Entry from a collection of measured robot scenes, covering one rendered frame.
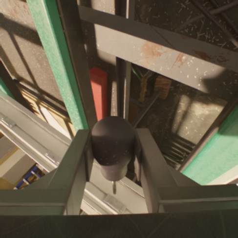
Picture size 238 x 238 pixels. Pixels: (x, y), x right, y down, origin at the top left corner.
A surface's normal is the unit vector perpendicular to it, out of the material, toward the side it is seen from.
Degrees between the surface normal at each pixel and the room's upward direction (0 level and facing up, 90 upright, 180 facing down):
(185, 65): 0
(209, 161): 0
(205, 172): 0
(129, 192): 90
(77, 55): 90
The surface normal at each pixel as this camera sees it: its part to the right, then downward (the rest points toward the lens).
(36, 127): 0.01, -0.58
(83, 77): 0.83, 0.45
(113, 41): -0.56, 0.66
